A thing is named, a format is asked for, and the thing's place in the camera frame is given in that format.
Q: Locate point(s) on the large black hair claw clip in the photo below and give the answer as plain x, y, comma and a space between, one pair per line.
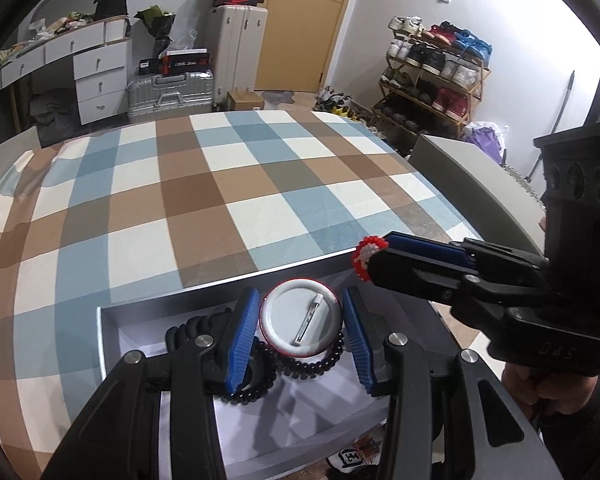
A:
195, 330

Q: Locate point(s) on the person's right forearm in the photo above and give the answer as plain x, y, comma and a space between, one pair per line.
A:
585, 435

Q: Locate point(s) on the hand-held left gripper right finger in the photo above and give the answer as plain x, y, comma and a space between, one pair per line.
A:
357, 340

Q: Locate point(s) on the printed white round pin badge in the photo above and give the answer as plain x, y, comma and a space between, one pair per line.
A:
351, 456

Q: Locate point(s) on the black wrapped flower bouquet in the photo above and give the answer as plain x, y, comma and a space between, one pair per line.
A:
156, 25

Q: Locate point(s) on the purple bag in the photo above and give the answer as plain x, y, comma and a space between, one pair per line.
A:
485, 140

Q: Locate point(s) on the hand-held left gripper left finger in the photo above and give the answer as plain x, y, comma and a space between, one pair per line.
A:
240, 340

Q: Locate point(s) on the small black box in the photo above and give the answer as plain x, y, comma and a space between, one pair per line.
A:
150, 66

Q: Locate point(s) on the clear plastic bag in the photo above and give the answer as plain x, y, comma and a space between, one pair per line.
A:
186, 41

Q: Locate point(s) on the white upright suitcase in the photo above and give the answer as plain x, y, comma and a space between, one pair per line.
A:
237, 60

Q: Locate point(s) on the pile of loose shoes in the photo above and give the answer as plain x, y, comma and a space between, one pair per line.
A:
337, 105

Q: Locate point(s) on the person's right hand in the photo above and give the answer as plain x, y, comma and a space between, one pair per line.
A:
550, 390

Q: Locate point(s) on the wicker basket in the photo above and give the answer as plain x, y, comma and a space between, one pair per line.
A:
522, 182

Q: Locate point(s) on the red-rimmed round pin badge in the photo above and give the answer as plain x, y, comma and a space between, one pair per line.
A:
300, 317

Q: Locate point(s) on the oval desk mirror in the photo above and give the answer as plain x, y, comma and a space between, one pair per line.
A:
65, 0

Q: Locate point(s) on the rows of sneakers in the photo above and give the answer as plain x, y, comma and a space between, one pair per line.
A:
437, 60

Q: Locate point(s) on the long grey pole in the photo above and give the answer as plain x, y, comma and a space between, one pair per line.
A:
560, 115

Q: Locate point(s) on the wooden door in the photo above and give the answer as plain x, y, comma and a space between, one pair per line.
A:
305, 35

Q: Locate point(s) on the white dressing desk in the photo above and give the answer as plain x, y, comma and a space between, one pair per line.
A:
97, 75

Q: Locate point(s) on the red white bead hair clip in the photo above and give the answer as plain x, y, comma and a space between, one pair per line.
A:
365, 255

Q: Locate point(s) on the black red flat box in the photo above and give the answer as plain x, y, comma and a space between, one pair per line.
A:
187, 62

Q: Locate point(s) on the grey floor rag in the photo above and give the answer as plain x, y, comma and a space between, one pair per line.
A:
280, 97

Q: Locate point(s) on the checked tablecloth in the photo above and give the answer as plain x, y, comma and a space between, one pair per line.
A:
180, 200

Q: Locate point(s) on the wooden shoe rack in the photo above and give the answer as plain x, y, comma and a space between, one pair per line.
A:
475, 95

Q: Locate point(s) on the small brown cardboard box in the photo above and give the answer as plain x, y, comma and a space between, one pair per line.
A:
245, 101

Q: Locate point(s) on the silver cardboard box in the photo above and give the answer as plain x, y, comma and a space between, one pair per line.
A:
300, 425

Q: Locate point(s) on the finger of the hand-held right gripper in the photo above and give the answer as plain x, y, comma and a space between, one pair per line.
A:
425, 246
410, 272

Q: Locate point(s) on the silver ribbed suitcase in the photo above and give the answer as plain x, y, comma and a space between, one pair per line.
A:
170, 97

